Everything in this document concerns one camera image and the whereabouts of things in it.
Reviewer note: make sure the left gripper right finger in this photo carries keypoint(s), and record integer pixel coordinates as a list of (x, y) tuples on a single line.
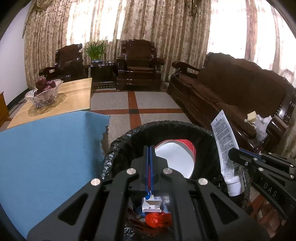
[(201, 211)]

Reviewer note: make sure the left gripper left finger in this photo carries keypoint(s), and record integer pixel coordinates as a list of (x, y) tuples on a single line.
[(95, 212)]

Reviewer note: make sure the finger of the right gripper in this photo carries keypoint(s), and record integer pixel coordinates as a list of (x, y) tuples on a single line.
[(240, 159), (276, 164)]

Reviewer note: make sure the white cream tube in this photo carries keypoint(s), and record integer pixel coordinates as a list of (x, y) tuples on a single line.
[(231, 171)]

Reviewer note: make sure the red mesh packaging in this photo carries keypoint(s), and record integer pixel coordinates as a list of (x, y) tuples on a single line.
[(158, 219)]

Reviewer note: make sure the red snack bag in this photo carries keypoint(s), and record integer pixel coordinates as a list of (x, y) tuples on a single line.
[(172, 160)]

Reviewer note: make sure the white blue medicine box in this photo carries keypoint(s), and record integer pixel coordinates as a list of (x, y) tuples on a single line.
[(153, 204)]

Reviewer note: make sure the white items on sofa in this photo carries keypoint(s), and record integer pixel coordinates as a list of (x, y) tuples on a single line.
[(259, 124)]

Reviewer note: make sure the dark wooden sofa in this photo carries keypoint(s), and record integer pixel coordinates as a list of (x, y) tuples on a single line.
[(237, 87)]

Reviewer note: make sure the blue table cloth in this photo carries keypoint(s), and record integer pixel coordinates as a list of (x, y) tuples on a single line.
[(45, 162)]

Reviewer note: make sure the glass fruit bowl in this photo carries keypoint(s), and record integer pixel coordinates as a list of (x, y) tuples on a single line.
[(44, 98)]

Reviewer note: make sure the orange wooden tv cabinet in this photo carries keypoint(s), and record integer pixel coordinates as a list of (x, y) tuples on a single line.
[(4, 113)]

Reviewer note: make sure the dark wooden side table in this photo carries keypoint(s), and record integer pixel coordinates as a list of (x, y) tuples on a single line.
[(103, 75)]

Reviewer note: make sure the dark red fruit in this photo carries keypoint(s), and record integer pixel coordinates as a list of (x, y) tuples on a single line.
[(43, 85)]

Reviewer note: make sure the beige patterned curtains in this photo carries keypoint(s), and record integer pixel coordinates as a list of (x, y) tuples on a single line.
[(181, 30)]

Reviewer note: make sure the right dark wooden armchair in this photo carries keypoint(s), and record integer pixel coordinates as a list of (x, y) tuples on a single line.
[(138, 65)]

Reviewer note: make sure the dark wooden armchair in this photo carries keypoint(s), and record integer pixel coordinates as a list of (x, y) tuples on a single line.
[(68, 64), (138, 65)]

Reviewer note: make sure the left dark wooden armchair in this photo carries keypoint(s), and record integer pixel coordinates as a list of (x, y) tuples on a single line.
[(68, 64)]

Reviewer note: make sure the green potted plant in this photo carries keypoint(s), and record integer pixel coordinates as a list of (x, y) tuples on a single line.
[(96, 50)]

